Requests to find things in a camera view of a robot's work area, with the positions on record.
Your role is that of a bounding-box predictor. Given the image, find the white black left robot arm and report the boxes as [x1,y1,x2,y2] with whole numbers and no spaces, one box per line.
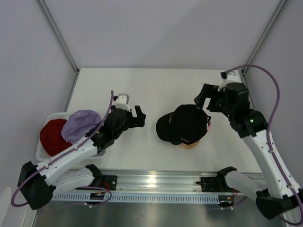
[11,105,146,210]

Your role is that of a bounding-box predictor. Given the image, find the pink cap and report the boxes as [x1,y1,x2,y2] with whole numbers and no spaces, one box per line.
[207,116,211,131]

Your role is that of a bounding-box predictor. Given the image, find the red cap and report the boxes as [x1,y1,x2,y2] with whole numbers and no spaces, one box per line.
[40,119,71,157]

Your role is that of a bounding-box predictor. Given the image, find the black right mounting bracket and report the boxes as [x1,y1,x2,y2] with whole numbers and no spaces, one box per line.
[196,177,220,192]

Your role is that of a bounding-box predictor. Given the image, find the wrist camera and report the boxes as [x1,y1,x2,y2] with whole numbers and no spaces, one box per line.
[218,70,242,91]
[114,94,131,112]

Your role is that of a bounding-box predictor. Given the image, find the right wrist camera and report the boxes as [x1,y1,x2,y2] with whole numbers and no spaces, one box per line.
[218,70,242,91]

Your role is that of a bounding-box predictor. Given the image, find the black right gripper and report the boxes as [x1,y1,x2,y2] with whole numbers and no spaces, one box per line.
[193,84,233,118]

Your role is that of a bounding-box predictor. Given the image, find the black mounting bracket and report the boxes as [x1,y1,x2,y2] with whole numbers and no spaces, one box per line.
[196,177,220,192]
[102,175,118,191]

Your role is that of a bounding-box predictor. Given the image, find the white slotted cable duct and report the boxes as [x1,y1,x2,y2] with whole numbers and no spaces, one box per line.
[52,192,220,204]

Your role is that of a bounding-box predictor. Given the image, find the lilac cap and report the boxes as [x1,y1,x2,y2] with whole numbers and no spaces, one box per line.
[61,110,102,145]

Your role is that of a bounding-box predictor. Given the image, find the aluminium frame post right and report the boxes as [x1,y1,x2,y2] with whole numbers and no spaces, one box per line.
[241,0,291,73]

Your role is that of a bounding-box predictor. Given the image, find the black cap gold logo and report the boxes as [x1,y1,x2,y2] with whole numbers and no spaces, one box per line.
[156,104,209,146]

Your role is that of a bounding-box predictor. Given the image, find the aluminium frame post left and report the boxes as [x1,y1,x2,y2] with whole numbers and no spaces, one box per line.
[36,0,79,74]

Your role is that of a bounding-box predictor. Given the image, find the wooden hat stand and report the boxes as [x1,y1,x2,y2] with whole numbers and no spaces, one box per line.
[178,140,200,149]

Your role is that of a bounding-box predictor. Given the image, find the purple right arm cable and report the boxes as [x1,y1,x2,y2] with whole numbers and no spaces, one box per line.
[222,64,303,224]

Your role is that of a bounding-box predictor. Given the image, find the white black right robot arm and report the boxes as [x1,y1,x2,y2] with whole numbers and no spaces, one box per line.
[194,82,303,219]

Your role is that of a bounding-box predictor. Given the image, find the black left mounting bracket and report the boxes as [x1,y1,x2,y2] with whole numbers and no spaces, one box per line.
[102,175,118,191]

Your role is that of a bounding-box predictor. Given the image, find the aluminium frame post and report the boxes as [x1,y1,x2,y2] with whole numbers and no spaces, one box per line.
[36,0,79,74]
[241,0,291,73]

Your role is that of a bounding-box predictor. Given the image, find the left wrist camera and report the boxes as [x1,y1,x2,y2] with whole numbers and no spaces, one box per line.
[114,94,131,112]

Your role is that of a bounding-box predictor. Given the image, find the white plastic bin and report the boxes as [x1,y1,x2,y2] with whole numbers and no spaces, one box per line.
[36,111,107,161]

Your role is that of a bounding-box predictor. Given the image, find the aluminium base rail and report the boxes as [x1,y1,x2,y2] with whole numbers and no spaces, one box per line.
[101,169,216,194]

